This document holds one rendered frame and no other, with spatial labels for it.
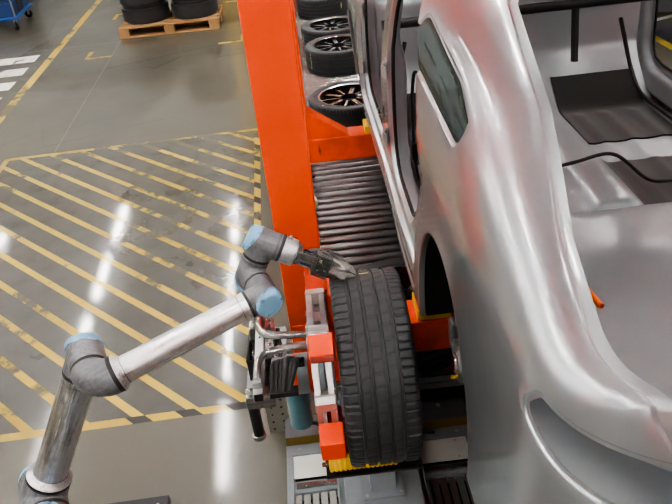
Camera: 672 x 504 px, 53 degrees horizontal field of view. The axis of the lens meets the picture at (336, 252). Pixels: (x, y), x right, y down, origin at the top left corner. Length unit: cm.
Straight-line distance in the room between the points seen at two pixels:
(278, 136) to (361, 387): 88
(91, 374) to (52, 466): 48
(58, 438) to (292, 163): 118
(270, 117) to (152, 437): 183
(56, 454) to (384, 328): 115
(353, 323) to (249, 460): 136
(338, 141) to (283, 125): 216
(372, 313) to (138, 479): 165
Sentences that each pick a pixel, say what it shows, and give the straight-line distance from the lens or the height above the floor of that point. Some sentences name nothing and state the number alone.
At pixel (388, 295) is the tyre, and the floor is 117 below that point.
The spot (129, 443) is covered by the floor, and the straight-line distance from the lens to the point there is 355.
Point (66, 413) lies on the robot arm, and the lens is 237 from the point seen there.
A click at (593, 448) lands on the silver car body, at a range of 141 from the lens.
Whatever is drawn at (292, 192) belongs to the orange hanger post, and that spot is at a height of 134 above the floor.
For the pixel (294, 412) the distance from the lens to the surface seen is 264.
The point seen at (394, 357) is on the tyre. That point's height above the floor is 108.
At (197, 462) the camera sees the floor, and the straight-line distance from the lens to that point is 335.
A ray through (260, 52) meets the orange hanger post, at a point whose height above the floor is 185.
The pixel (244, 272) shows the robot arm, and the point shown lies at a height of 125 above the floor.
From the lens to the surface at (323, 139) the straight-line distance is 446.
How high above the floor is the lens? 247
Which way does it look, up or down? 33 degrees down
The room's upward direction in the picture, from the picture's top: 6 degrees counter-clockwise
